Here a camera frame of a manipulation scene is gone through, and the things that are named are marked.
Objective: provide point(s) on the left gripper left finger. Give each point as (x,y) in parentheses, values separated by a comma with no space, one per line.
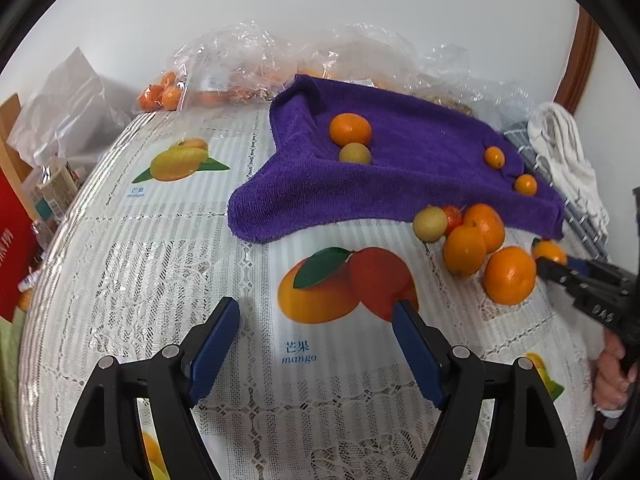
(104,438)

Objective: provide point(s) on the red box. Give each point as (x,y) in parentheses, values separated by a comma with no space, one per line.
(18,247)

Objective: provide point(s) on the bagged oranges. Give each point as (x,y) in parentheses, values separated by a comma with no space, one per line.
(165,94)

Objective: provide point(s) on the oval orange fruit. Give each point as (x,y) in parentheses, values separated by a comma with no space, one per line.
(464,251)

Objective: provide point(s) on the small orange kumquat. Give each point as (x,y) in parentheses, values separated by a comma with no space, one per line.
(526,185)

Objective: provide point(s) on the right hand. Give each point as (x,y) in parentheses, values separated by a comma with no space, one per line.
(611,385)

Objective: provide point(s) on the clear plastic bags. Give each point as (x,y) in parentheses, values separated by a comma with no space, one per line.
(245,63)

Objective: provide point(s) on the purple towel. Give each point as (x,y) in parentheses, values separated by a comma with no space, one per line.
(422,155)

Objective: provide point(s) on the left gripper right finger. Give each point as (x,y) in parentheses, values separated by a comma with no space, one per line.
(526,438)

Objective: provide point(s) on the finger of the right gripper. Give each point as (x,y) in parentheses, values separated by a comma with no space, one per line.
(570,275)

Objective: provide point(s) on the round orange fruit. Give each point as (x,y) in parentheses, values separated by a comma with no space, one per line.
(549,250)

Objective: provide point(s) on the greenish citrus back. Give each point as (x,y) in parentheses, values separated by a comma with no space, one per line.
(430,224)

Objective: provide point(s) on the small orange behind pile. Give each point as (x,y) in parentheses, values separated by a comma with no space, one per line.
(454,217)

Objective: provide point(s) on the white striped towel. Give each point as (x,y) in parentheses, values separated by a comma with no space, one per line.
(554,135)

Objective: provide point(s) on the large orange tangerine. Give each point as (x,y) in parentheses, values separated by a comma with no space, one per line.
(509,276)

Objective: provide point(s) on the white plastic bag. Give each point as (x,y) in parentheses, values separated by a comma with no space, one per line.
(70,117)

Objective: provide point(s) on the greenish yellow citrus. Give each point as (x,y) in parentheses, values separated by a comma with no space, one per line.
(356,153)

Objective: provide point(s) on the white lace tablecloth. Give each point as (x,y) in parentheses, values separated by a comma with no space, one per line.
(136,264)

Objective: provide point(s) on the ribbed orange tangerine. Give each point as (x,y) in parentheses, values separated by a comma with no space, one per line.
(487,221)

